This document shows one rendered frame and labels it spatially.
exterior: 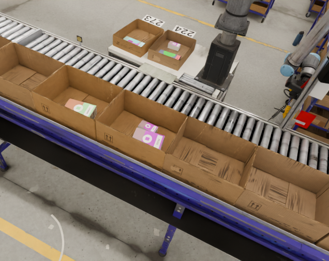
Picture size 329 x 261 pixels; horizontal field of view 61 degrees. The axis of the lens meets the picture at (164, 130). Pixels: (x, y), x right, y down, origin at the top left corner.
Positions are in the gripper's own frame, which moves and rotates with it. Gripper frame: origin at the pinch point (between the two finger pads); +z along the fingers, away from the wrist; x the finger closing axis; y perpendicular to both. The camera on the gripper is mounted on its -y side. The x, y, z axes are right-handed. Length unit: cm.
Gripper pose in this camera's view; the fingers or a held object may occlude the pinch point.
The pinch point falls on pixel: (298, 100)
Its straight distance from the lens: 208.9
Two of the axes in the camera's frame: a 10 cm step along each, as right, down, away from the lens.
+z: -4.3, 8.8, -1.9
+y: -0.6, 1.8, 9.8
